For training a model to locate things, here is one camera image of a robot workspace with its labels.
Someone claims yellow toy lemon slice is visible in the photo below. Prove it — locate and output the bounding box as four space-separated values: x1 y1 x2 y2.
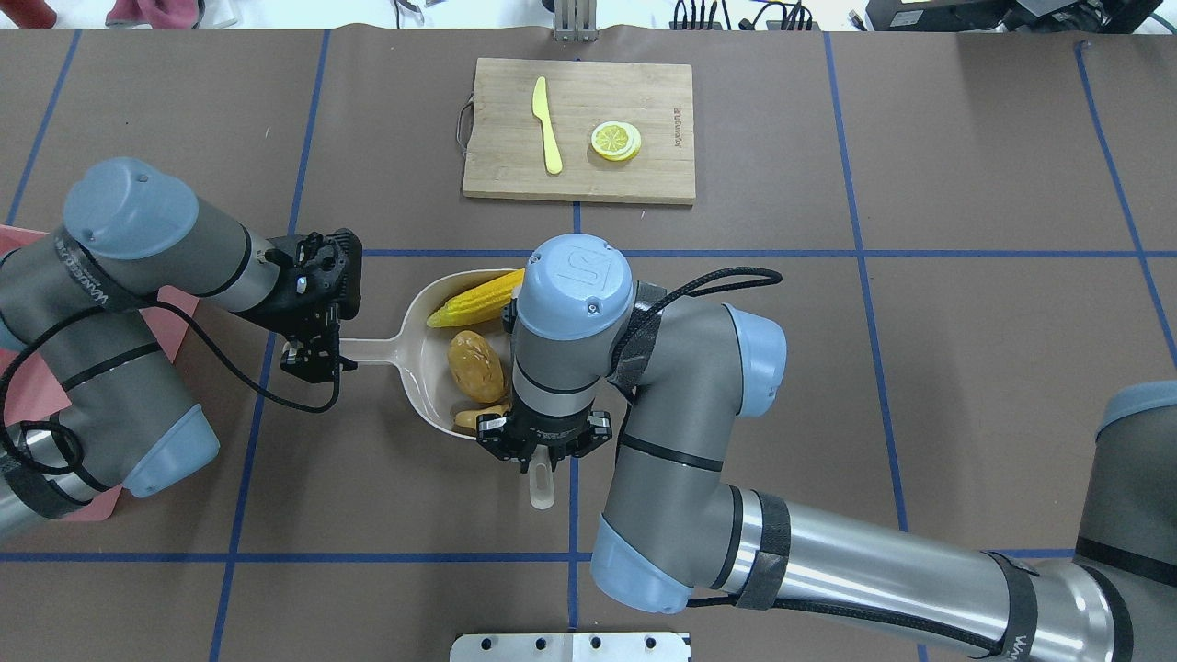
591 120 643 163

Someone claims beige plastic dustpan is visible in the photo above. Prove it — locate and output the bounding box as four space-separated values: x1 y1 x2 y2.
340 269 511 441

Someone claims brown toy potato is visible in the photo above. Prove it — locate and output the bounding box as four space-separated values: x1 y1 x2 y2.
447 330 506 404

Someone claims aluminium frame post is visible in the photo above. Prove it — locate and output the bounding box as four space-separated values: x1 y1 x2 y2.
543 0 600 42

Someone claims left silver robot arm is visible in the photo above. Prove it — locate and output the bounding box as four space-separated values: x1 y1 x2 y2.
1 155 363 538

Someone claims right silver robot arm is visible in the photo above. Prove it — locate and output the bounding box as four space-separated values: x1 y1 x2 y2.
479 234 1173 661

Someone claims pink cloth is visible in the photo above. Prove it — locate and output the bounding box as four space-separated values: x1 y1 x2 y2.
105 0 206 29

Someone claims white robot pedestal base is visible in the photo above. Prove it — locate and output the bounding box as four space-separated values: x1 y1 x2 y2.
448 633 692 661

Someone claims wooden cutting board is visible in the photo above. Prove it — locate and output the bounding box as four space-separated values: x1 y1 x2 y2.
463 58 697 206

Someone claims pink plastic bin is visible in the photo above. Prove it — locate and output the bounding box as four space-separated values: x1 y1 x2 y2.
0 225 201 523

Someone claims yellow toy corn cob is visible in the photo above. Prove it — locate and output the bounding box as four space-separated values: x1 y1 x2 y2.
426 269 525 327

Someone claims yellow plastic knife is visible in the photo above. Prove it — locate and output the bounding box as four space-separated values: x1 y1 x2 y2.
531 77 564 176

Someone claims red cylinder bottle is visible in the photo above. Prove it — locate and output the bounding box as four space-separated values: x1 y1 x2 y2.
0 0 58 29

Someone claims tan toy ginger root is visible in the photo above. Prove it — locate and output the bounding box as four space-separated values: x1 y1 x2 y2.
453 403 511 436

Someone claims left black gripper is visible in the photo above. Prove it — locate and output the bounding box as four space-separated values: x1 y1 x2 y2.
241 230 363 382

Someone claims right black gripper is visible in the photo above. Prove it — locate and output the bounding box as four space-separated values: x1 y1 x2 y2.
476 409 613 474

